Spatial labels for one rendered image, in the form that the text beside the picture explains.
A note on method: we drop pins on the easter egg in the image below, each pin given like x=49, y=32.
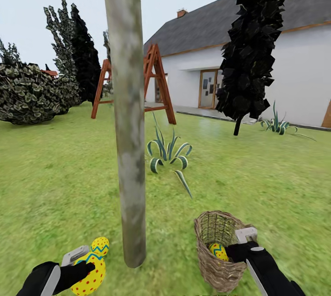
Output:
x=100, y=246
x=94, y=278
x=218, y=250

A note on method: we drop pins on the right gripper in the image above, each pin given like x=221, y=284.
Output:
x=235, y=251

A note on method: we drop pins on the wicker basket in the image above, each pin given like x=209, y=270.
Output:
x=223, y=276

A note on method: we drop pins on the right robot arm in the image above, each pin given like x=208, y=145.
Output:
x=269, y=279

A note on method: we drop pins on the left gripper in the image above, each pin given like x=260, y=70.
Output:
x=75, y=274

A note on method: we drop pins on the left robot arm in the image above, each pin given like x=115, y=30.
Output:
x=48, y=279

